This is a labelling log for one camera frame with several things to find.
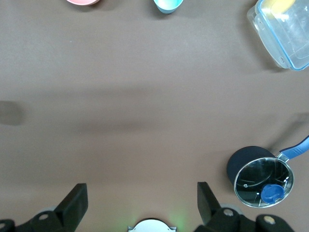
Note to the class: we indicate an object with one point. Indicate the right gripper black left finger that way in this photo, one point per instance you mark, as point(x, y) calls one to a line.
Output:
point(70, 207)

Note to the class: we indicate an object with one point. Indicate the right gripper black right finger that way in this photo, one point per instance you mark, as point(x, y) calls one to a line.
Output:
point(210, 210)

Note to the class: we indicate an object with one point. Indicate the yellow orange food piece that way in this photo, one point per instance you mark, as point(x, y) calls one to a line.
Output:
point(282, 4)

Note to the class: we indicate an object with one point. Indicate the clear plastic storage container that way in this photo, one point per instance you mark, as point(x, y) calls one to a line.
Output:
point(285, 36)

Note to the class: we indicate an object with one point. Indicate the glass lid with blue knob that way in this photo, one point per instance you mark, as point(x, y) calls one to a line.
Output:
point(256, 178)

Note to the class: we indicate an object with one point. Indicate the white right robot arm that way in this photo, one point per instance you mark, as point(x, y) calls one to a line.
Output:
point(152, 227)

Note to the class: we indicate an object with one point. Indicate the pink bowl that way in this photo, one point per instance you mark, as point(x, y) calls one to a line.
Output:
point(83, 2)

